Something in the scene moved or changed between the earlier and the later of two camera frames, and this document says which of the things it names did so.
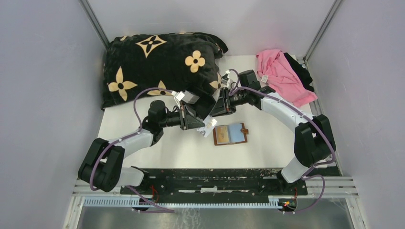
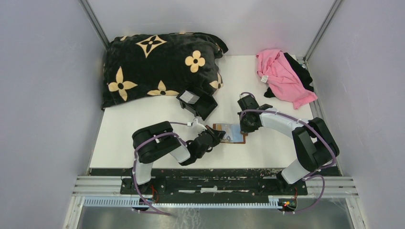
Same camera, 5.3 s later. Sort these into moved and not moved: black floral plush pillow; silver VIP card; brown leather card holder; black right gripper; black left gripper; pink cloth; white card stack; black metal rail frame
Moved: silver VIP card; black left gripper; black right gripper
Not moved: pink cloth; black floral plush pillow; black metal rail frame; white card stack; brown leather card holder
